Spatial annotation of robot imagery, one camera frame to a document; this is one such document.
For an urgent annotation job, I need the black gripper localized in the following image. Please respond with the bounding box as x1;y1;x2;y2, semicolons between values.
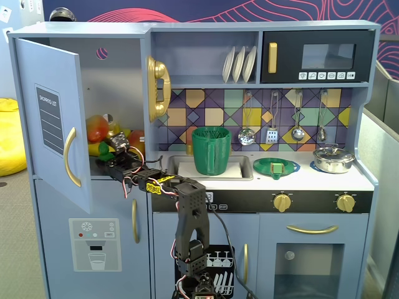
94;151;147;183

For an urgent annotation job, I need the blue cabinet door with list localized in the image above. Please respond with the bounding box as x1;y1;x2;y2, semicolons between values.
14;37;93;216

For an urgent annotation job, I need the yellow toy starfruit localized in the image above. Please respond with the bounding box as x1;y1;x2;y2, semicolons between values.
107;123;132;140

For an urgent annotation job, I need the blue fridge door with dispenser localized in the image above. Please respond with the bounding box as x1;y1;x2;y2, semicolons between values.
33;179;152;299

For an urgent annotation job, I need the blue toy kitchen body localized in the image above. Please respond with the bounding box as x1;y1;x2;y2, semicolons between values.
6;20;382;299

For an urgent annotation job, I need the blue dishwasher door with decal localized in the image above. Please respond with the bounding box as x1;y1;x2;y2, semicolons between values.
152;212;260;299

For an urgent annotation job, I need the yellow beanbag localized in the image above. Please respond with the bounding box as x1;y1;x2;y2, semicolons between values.
0;98;29;178

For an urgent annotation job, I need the green ribbed cup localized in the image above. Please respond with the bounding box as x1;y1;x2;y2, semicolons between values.
191;126;233;176

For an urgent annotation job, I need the gold toy telephone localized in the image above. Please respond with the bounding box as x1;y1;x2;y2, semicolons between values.
146;55;172;123

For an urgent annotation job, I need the grey sink basin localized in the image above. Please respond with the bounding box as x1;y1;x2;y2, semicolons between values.
165;154;255;181

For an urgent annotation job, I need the metal slotted skimmer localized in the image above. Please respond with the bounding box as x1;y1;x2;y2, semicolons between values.
238;90;257;146

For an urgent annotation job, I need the black shiny sphere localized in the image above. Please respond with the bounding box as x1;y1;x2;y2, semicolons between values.
49;7;77;22

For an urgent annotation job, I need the green round plate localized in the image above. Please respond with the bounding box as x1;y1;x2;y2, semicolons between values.
252;158;297;176

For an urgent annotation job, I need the white toy plate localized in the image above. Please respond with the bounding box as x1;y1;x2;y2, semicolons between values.
242;45;258;83
221;46;236;84
232;45;247;84

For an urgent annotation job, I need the metal slotted spatula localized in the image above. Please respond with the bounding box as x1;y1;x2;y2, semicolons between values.
264;90;280;145

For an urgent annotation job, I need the small green and orange block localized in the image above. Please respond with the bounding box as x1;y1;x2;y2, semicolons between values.
269;161;284;181

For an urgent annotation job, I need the blue oven door with window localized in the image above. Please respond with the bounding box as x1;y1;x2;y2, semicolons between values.
258;213;370;299

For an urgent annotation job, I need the gold stove knob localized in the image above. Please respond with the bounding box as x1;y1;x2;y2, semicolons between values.
336;193;355;214
273;192;292;214

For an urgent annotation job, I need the metal ladle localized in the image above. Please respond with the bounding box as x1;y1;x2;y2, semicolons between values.
291;90;305;141

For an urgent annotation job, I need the black microwave door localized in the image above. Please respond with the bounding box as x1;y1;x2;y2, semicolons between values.
261;30;377;84

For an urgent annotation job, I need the metal spoon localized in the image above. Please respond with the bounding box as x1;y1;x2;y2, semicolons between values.
317;89;329;143

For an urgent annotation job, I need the steel pot lid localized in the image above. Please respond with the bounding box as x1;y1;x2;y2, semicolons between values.
314;143;355;163

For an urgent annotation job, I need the steel toy pot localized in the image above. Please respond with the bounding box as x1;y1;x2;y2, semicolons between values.
313;152;356;174

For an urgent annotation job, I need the grey partition panel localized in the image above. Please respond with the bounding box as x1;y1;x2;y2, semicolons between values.
363;60;399;299

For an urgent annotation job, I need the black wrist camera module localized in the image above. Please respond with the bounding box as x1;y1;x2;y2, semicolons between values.
108;132;129;154

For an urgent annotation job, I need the long curved gold door handle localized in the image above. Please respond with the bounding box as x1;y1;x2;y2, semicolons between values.
64;126;82;188

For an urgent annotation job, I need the gold fridge door handle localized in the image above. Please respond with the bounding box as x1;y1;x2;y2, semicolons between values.
131;199;140;244

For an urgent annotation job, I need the black cable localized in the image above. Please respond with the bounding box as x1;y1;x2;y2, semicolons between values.
204;202;259;299

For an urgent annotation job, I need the gold dishwasher door handle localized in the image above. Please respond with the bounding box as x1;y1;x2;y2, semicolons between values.
242;243;249;287

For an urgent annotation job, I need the gold microwave handle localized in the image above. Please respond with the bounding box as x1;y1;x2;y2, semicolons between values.
268;42;278;74

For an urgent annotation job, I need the gold oven door handle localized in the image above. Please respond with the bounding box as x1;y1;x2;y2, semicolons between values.
286;224;340;235

